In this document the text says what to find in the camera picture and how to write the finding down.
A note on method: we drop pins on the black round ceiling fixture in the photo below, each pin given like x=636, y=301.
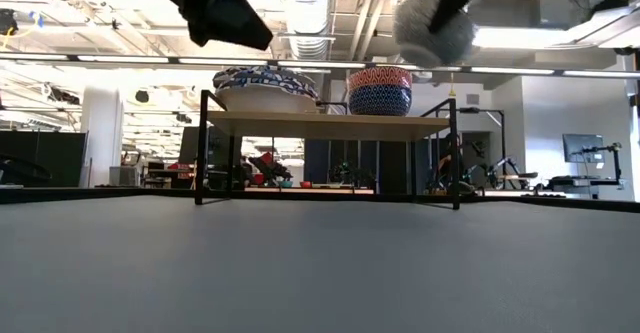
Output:
x=142, y=96

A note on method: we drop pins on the rectangular ceiling light panel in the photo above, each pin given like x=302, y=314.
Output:
x=520, y=37

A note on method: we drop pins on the dark blue partition panels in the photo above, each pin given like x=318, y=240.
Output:
x=320, y=163

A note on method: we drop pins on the wooden shelf with black frame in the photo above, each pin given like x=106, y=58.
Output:
x=325, y=125

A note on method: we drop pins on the black metal rig frame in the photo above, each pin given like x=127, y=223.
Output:
x=100, y=193

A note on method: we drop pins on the blue patterned bowl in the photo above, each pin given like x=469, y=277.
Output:
x=380, y=102

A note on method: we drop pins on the black partition panel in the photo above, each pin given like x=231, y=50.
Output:
x=45, y=158

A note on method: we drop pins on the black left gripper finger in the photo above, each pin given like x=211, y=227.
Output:
x=230, y=25

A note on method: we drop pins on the silver ventilation duct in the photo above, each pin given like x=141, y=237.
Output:
x=305, y=18

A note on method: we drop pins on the distant wall monitor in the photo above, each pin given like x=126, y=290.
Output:
x=582, y=148

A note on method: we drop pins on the grey ribbed bowl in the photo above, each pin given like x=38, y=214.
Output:
x=415, y=33

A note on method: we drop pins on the long ceiling light strip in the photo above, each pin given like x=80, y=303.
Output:
x=320, y=64

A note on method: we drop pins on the red patterned bowl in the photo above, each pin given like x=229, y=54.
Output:
x=380, y=77

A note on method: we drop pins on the blue white patterned plate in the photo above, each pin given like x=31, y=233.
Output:
x=250, y=78
x=265, y=103
x=280, y=87

